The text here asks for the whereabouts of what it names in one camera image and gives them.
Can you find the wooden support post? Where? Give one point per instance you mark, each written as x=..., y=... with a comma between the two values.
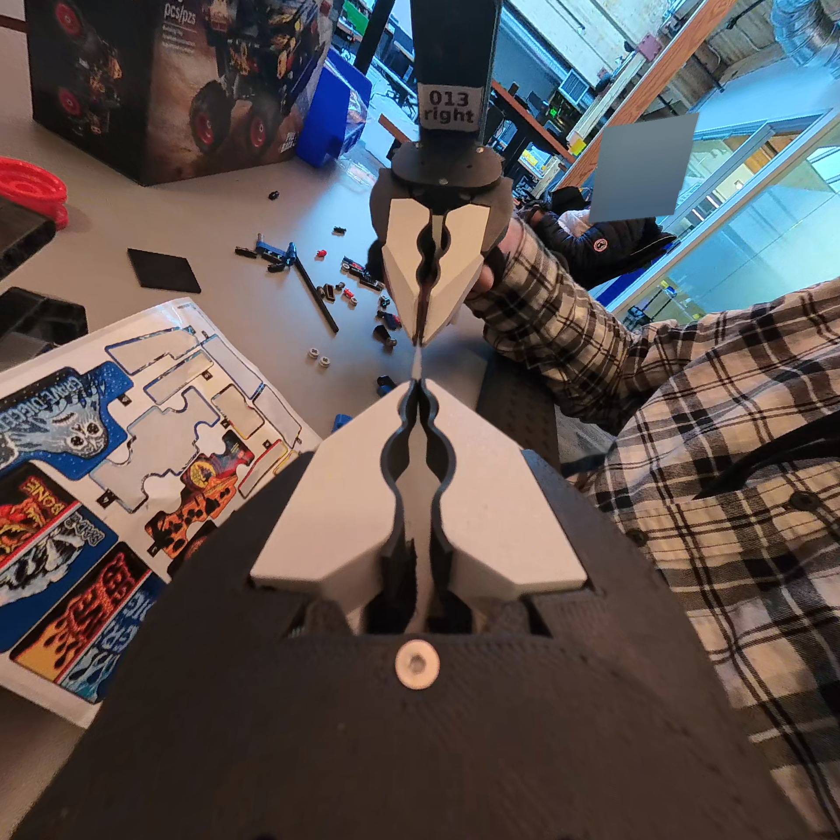
x=649, y=85

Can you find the long black axle rod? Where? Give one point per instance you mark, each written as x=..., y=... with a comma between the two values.
x=317, y=295

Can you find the blue Lego panel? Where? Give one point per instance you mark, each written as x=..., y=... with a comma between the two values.
x=418, y=367

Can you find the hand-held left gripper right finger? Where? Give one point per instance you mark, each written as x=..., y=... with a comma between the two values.
x=512, y=525

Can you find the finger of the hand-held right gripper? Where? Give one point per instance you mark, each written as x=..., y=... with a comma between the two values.
x=401, y=256
x=463, y=256

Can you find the blue grille slope brick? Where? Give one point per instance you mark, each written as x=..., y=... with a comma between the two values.
x=354, y=268

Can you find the black square studded plate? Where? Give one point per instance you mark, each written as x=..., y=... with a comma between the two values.
x=23, y=233

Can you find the dark grille tile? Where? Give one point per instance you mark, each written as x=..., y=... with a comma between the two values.
x=326, y=292

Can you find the person's right hand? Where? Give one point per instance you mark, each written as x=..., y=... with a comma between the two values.
x=480, y=279

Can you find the toy set cardboard box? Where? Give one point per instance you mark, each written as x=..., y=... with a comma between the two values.
x=164, y=85

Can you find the blue storage bin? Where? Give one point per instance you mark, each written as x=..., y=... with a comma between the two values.
x=334, y=111

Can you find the wooden side table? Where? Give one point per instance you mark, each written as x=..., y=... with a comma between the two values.
x=525, y=121

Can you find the black wedge toy piece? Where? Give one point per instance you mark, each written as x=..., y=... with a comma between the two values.
x=382, y=334

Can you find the person's plaid shirt torso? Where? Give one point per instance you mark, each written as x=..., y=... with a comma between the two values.
x=722, y=525

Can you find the silver air duct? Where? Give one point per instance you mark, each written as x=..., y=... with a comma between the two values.
x=807, y=26

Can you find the blue toy brick assembly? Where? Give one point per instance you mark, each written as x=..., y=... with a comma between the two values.
x=275, y=253

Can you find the person's right forearm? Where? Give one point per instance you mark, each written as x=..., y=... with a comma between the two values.
x=558, y=328

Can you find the green screen cloth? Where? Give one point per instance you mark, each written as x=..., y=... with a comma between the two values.
x=354, y=13

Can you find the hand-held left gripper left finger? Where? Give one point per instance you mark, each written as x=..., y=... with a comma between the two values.
x=315, y=525

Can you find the black support pole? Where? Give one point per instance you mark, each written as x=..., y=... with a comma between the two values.
x=375, y=36

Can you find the black toy truck chassis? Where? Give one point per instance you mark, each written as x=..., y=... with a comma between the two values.
x=39, y=321

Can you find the red toy wheel hub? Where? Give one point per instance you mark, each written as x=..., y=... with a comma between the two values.
x=29, y=187

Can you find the black square flat tile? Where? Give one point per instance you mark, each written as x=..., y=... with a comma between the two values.
x=164, y=270

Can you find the white sticker sheet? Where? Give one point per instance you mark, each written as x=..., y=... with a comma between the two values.
x=131, y=459

